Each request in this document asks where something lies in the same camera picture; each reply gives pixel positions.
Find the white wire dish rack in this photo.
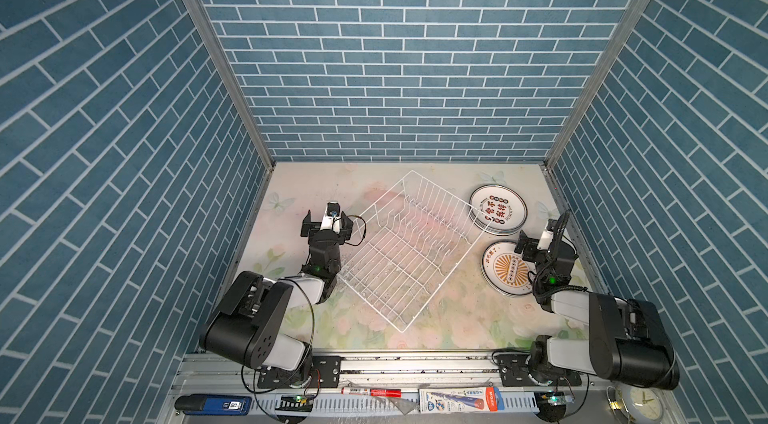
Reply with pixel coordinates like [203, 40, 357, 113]
[340, 170, 488, 332]

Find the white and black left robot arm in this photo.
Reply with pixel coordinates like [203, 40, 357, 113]
[199, 201, 354, 380]

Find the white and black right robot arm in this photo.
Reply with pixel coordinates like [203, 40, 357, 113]
[515, 231, 680, 390]

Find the small circuit board right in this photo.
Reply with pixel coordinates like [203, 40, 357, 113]
[540, 392, 573, 406]

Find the small circuit board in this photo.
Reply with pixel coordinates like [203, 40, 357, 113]
[540, 392, 573, 406]
[276, 395, 315, 413]

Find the blue white red box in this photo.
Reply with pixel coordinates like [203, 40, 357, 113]
[419, 387, 506, 414]

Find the small circuit board left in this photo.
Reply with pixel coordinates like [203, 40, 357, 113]
[276, 395, 315, 413]

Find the red marker pen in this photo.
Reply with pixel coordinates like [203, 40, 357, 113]
[341, 387, 402, 398]

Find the white analog clock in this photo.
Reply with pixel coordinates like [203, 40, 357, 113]
[606, 384, 664, 424]

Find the blue black handheld device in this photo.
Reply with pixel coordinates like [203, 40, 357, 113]
[174, 394, 253, 416]

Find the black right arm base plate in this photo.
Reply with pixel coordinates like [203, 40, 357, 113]
[491, 351, 583, 388]

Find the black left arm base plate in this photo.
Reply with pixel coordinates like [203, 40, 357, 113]
[257, 355, 342, 390]

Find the white slotted cable duct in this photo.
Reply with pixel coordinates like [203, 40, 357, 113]
[272, 390, 540, 416]

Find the aluminium rail frame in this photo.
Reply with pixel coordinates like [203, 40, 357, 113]
[161, 348, 685, 424]

